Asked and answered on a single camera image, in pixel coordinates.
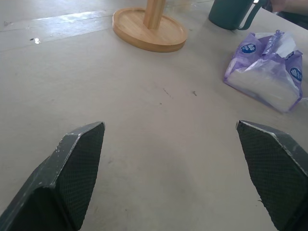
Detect dark green mug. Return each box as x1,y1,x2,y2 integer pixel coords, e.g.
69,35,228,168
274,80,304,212
208,0,269,31

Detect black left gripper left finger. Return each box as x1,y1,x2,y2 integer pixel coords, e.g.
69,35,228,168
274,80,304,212
0,121,105,231

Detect wooden stand with round base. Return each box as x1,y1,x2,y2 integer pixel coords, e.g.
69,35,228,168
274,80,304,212
112,0,188,53

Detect purple tissue pack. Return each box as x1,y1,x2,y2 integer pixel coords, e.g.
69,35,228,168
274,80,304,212
223,29,304,114

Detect person's bare hand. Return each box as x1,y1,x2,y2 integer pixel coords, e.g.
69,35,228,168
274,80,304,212
270,0,308,15

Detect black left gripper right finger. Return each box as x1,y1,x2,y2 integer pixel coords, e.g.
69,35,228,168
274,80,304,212
236,120,308,231

